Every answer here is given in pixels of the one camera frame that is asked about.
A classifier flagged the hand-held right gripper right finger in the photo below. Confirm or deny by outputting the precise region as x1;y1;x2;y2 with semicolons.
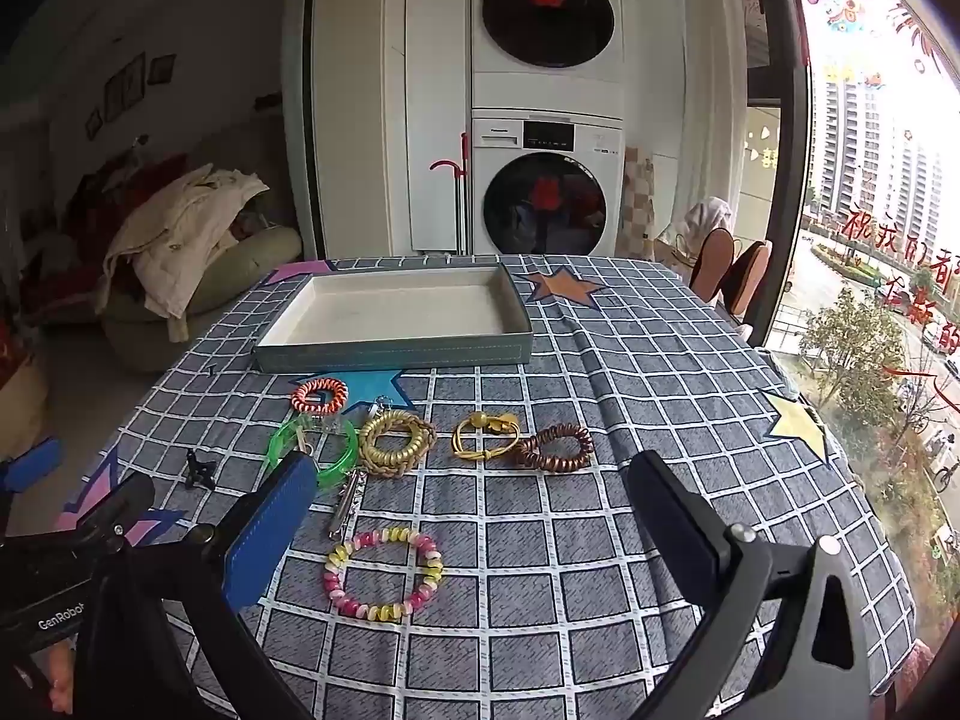
622;452;872;720

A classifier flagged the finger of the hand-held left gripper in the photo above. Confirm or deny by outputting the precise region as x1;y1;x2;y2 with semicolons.
0;436;65;497
75;474;157;541

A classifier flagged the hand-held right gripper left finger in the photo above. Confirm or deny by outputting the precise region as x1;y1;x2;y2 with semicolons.
75;452;317;720

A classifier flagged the beige hair clip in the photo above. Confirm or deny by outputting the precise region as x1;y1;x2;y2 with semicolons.
326;465;368;541

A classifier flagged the black hair clip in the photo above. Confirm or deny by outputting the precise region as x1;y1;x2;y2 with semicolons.
184;448;218;490

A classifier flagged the green translucent bracelet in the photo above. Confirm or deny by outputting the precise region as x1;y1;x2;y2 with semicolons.
268;416;359;492

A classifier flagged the brown coil hair tie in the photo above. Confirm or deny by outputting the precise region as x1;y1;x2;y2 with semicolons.
514;424;595;472

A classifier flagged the gold coil hair tie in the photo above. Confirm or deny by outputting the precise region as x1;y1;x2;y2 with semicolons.
358;394;432;477

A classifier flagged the brown braided bracelet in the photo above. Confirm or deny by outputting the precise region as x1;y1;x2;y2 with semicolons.
360;420;439;483

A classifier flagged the orange striped coil hair tie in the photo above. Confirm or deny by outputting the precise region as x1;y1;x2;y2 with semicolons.
291;376;350;415

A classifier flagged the pink and yellow coil hair tie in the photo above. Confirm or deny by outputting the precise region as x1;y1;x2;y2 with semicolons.
322;527;445;620

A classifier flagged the grey-blue rectangular tray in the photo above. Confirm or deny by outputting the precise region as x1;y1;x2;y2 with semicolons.
253;262;535;374

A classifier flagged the grey checked tablecloth with stars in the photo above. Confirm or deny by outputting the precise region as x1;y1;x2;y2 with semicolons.
56;255;920;720

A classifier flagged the brown chair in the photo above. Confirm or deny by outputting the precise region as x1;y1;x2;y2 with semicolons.
690;227;736;301
724;240;773;316

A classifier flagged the pale green sofa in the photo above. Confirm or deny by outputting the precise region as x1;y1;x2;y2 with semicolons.
101;225;305;374

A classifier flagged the cream jacket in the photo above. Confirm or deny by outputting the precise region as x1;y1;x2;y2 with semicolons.
103;165;271;342

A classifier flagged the white cloth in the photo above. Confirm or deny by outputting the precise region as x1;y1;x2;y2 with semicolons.
671;196;732;248

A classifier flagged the red cloth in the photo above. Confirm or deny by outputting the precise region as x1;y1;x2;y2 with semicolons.
64;154;188;241

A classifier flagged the checkered board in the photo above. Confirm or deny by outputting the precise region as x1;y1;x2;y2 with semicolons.
621;146;655;256

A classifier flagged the red window decal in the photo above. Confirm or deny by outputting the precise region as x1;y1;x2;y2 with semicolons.
840;199;960;398

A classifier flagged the white washing machine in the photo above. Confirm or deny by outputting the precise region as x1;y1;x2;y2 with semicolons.
471;109;626;256

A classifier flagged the white cabinet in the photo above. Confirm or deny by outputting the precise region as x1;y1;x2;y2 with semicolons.
311;0;473;260

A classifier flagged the white tumble dryer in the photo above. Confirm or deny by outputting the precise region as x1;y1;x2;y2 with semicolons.
470;0;626;121

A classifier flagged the large wall picture frame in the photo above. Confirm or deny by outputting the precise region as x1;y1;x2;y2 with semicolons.
103;52;146;121

